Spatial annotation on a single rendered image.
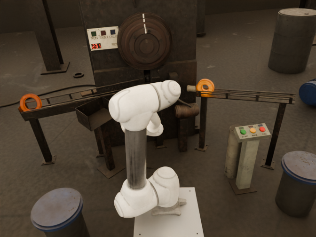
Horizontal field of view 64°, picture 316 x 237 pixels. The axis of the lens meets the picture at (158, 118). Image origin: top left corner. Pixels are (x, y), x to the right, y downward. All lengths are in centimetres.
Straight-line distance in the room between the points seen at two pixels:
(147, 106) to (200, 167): 154
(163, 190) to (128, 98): 64
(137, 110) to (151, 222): 78
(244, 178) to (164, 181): 98
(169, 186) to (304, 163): 106
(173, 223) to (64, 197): 74
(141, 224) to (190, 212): 31
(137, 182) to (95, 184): 118
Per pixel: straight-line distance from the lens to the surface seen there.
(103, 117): 219
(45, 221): 178
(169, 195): 150
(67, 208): 178
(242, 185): 233
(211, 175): 245
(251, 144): 204
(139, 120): 107
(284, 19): 445
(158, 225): 158
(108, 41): 233
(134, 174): 129
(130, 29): 215
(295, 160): 212
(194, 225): 160
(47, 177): 271
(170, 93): 108
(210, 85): 230
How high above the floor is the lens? 175
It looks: 33 degrees down
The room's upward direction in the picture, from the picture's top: 4 degrees counter-clockwise
